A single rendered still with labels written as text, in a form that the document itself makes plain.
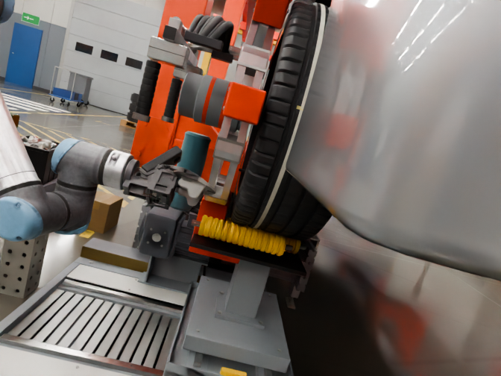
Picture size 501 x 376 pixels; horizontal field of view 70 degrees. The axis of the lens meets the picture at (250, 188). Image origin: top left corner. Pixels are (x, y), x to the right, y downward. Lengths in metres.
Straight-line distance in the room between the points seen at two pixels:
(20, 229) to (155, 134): 0.86
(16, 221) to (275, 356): 0.73
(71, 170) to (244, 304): 0.64
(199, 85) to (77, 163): 0.39
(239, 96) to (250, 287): 0.64
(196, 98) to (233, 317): 0.67
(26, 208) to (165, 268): 0.93
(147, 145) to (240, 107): 0.88
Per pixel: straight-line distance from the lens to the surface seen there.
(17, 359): 1.19
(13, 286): 1.58
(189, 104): 1.06
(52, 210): 0.86
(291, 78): 0.80
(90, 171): 0.91
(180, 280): 1.65
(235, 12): 3.61
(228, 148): 0.84
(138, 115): 0.95
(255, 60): 0.85
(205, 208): 1.08
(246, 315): 1.21
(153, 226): 1.41
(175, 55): 0.94
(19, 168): 0.86
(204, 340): 1.08
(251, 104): 0.75
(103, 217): 2.22
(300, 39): 0.85
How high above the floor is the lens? 0.80
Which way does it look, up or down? 9 degrees down
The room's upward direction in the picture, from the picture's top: 16 degrees clockwise
